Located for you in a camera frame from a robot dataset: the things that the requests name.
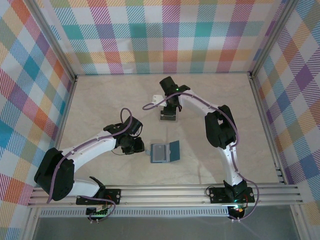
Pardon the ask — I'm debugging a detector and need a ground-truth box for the dark card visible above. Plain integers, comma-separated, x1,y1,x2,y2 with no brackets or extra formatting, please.
159,109,179,124

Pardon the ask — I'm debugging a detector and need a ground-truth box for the blue leather card holder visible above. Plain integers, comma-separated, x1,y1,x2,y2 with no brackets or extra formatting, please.
145,139,182,165

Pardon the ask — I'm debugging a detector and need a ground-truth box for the grey metal panel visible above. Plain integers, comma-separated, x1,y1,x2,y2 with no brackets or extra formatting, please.
32,216,301,240

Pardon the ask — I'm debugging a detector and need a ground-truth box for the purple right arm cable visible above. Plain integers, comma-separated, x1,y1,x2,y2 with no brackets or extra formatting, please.
142,92,260,222

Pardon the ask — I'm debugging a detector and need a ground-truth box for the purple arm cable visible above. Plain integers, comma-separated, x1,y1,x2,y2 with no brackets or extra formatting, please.
142,92,260,222
46,107,136,224

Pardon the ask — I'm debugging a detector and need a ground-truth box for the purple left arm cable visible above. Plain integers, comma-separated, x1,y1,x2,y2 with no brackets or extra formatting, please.
46,107,136,224

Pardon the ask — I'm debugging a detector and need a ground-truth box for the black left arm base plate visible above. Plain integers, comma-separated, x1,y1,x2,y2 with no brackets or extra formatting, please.
75,188,123,206

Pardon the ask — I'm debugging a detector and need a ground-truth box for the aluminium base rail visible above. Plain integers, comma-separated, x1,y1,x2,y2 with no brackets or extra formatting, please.
26,183,305,209

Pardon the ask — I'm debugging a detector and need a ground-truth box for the aluminium side rail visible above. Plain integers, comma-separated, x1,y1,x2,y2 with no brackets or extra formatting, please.
248,72,288,186
42,76,79,188

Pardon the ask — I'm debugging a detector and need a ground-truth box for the grey slotted cable duct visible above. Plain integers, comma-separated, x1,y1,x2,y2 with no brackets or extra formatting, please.
39,208,231,219

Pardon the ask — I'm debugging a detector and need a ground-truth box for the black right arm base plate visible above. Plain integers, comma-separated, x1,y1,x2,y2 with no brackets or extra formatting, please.
208,186,256,205

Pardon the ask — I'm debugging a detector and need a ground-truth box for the aluminium frame post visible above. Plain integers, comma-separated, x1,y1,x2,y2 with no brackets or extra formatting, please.
29,0,79,82
249,0,300,79

